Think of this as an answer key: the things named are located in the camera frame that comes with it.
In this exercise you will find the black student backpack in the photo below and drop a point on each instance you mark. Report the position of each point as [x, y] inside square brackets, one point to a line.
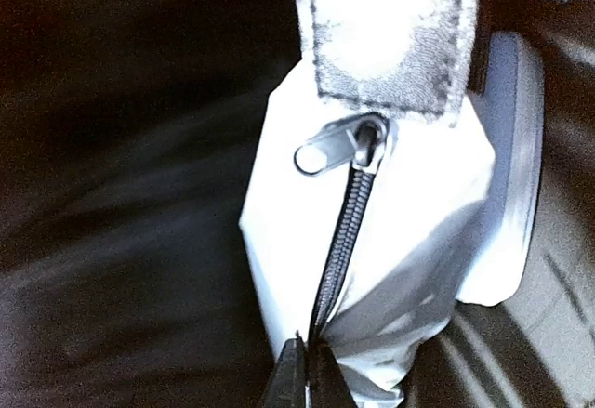
[129, 132]

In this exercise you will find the blue glasses case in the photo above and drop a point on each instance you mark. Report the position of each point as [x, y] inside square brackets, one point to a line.
[511, 110]

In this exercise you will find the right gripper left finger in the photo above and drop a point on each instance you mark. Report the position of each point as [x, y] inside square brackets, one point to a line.
[286, 386]

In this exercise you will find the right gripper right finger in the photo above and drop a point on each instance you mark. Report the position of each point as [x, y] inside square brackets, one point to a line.
[328, 388]

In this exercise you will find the grey pencil pouch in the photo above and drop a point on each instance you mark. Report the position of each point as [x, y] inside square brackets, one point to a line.
[372, 167]

